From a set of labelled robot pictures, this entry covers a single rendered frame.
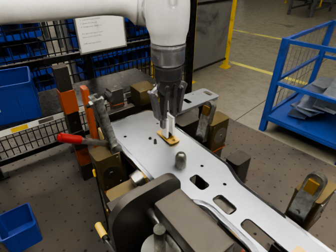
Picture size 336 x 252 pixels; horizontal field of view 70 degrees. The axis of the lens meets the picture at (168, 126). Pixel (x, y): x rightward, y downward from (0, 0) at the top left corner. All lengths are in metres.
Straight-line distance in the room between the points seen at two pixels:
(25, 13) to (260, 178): 1.00
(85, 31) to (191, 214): 0.93
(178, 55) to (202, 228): 0.42
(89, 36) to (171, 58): 0.59
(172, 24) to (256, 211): 0.47
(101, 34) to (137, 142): 0.57
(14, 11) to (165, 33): 0.32
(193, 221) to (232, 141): 0.99
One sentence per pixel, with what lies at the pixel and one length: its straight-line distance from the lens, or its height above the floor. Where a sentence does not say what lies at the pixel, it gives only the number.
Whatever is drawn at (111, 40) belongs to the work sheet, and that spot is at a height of 1.18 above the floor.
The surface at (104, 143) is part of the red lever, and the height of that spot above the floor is 1.08.
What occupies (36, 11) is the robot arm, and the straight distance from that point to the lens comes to 0.64.
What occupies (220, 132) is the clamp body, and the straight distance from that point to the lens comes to 0.82.
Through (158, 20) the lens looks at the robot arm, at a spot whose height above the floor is 1.37.
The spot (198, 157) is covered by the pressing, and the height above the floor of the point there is 1.00.
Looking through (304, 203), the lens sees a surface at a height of 1.03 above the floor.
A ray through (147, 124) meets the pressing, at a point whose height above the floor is 1.00.
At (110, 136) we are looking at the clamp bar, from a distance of 0.63.
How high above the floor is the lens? 1.47
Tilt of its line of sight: 34 degrees down
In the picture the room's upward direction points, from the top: straight up
